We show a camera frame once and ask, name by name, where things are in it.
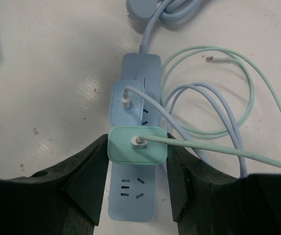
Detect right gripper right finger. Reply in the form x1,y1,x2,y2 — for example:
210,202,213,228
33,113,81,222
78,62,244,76
166,145,281,235

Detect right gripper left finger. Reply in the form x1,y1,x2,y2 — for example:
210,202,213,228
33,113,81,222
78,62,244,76
0,135,109,235

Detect teal charger cable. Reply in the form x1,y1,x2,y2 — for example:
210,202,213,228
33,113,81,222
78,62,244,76
130,46,281,172

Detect teal charger plug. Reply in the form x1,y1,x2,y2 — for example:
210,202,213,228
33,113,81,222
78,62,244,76
107,126,167,165

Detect blue charger cable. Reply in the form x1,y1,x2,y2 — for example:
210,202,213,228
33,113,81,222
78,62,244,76
122,82,249,178

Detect blue charger plug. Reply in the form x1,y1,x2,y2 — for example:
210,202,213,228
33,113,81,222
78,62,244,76
109,80,144,126

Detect blue power strip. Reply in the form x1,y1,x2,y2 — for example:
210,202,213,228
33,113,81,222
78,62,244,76
108,53,161,222

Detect blue power strip cord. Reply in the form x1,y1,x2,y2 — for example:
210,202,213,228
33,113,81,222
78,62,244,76
125,0,206,54

